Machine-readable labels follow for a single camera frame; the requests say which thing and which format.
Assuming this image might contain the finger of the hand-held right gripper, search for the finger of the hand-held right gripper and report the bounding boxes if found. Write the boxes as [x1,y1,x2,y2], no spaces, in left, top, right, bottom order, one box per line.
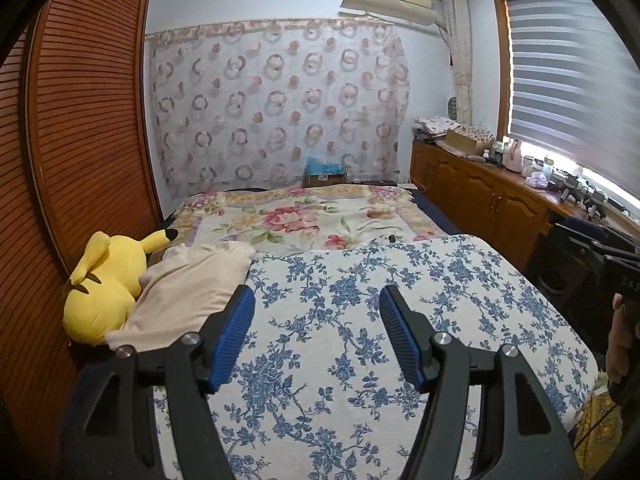
[550,222,640,266]

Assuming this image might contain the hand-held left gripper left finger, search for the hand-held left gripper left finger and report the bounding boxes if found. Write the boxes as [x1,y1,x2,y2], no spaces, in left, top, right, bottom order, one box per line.
[59,284,257,480]

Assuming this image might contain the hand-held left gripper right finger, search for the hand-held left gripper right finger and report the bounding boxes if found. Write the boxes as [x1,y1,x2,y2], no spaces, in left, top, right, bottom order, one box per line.
[378,285,583,480]

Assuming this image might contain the beige printed t-shirt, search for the beige printed t-shirt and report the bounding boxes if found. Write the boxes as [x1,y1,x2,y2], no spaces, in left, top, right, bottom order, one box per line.
[105,241,257,356]

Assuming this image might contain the person's right hand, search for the person's right hand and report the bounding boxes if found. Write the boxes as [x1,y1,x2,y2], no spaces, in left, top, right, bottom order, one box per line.
[605,295,640,386]

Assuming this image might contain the blue floral quilt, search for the blue floral quilt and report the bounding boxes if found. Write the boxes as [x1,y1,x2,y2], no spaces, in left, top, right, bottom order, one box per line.
[150,234,598,480]

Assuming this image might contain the pink thermos jug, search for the pink thermos jug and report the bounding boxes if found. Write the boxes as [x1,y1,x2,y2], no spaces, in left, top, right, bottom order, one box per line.
[502,140,523,173]

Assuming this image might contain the long wooden cabinet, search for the long wooden cabinet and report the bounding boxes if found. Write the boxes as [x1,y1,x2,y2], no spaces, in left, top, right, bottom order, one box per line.
[411,139,640,271]

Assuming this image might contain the dark blue bed sheet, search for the dark blue bed sheet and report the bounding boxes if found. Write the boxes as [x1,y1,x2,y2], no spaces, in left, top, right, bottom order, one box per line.
[410,192,463,236]

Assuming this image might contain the pink floral blanket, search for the pink floral blanket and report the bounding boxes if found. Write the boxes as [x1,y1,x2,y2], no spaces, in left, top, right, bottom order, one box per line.
[165,183,446,256]

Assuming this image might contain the yellow plush toy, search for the yellow plush toy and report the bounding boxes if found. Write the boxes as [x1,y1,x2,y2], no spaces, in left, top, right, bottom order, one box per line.
[62,228,179,346]

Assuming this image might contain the yellow patterned cloth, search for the yellow patterned cloth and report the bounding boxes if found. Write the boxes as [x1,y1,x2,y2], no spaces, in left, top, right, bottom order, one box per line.
[575,392,621,466]

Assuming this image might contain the open cardboard box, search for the open cardboard box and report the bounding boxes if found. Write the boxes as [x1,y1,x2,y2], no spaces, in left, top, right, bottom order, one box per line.
[445,127,493,156]

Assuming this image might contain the grey striped window blind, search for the grey striped window blind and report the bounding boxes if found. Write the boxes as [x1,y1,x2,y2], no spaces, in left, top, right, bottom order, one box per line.
[502,0,640,206]

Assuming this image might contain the small brown cardboard box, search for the small brown cardboard box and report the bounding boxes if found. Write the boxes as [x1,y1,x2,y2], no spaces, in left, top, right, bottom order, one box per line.
[302,172,348,188]

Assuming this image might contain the folded patterned cloth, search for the folded patterned cloth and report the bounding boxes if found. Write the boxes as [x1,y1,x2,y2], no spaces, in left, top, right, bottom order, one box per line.
[414,116,471,141]

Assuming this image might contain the cream tied window curtain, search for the cream tied window curtain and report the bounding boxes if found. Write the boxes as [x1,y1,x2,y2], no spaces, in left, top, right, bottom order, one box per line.
[440,0,473,128]

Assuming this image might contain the sheer curtain with pink circles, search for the sheer curtain with pink circles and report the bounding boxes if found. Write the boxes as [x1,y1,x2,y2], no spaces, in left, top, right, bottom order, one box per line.
[145,17,412,196]

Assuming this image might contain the brown slatted wooden wardrobe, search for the brown slatted wooden wardrobe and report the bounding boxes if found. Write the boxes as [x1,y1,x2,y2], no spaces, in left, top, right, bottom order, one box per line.
[0,0,166,461]

